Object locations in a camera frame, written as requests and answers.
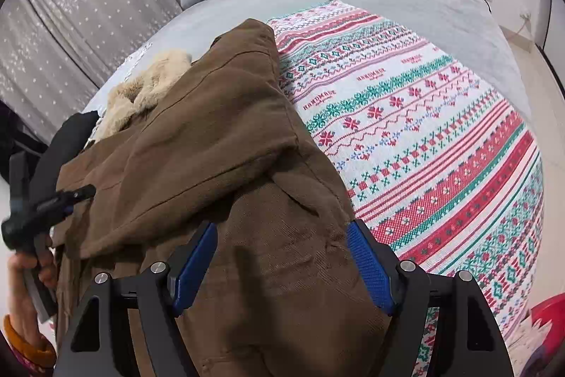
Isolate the brown jacket with fur collar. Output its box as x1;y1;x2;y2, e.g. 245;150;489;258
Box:
54;19;388;376

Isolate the person's left hand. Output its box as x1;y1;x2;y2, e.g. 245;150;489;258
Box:
6;232;60;349

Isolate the black garment on bed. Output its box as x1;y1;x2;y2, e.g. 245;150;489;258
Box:
29;111;99;203

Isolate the patterned pink green blanket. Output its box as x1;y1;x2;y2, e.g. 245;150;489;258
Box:
268;0;544;349

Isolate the red object on floor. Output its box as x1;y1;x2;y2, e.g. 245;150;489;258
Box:
530;293;565;361

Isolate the grey dotted curtain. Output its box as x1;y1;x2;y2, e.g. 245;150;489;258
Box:
1;0;181;142

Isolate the grey bed sheet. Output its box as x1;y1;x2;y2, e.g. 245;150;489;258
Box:
85;0;533;122

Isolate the orange bracelet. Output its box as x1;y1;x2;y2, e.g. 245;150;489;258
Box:
3;314;58;369

